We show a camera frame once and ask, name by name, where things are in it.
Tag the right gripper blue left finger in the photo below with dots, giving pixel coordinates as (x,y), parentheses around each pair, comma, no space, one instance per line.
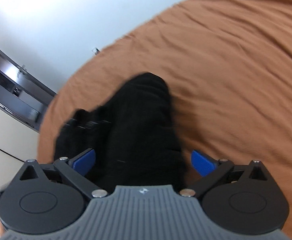
(73,171)

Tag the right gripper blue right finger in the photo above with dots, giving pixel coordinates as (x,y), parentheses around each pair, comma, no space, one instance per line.
(211,170)

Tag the black corduroy pants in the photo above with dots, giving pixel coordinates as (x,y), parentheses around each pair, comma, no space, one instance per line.
(132,135)

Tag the dark wardrobe cabinet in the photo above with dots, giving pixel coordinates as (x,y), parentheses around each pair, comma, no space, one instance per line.
(21,95)

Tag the orange bed cover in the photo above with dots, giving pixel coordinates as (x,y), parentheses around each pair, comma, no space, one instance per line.
(228,64)

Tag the wall socket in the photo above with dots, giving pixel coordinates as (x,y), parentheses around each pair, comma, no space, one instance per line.
(95,51)

